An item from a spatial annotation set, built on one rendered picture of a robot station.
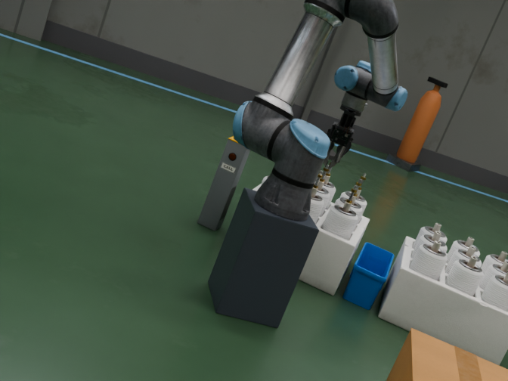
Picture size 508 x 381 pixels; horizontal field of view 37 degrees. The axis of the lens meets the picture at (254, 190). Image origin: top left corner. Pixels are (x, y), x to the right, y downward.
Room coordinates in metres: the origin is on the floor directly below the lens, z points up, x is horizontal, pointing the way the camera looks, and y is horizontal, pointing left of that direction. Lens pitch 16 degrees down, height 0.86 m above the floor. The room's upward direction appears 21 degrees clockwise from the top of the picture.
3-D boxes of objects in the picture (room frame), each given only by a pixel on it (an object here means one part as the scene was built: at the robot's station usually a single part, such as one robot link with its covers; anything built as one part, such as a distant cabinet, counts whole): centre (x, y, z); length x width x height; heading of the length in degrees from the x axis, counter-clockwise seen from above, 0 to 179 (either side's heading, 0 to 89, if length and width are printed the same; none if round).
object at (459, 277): (2.27, -0.71, 0.16); 0.10 x 0.10 x 0.18
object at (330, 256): (2.48, -0.20, 0.09); 0.39 x 0.39 x 0.18; 80
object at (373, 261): (2.40, -0.46, 0.06); 0.30 x 0.11 x 0.12; 170
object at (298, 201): (1.94, -0.08, 0.35); 0.15 x 0.15 x 0.10
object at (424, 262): (2.29, -0.59, 0.16); 0.10 x 0.10 x 0.18
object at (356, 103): (2.47, -0.20, 0.57); 0.08 x 0.08 x 0.05
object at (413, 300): (2.39, -0.73, 0.09); 0.39 x 0.39 x 0.18; 81
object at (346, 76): (2.37, -0.17, 0.64); 0.11 x 0.11 x 0.08; 64
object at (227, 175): (2.46, 0.10, 0.16); 0.07 x 0.07 x 0.31; 80
